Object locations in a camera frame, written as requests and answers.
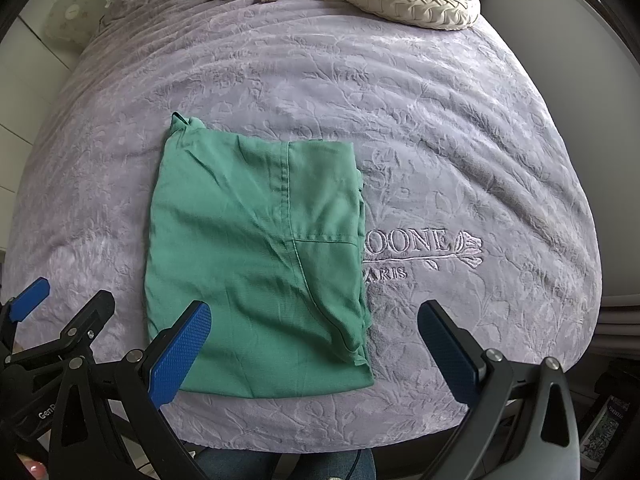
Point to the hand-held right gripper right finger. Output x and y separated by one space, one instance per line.
450 355

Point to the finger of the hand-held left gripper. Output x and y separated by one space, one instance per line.
90 317
30 300

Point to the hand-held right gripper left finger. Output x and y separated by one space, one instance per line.
180 355

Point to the green work jacket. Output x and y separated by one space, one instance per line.
250 260

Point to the person's left hand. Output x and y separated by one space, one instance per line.
38 472

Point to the person's jeans legs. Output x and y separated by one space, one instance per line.
280 465

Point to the printed book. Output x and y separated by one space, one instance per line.
605 422

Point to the white wardrobe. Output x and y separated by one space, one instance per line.
25 85

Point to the purple embossed blanket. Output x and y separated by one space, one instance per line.
450 135

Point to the white electric fan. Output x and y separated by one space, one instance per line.
65 15

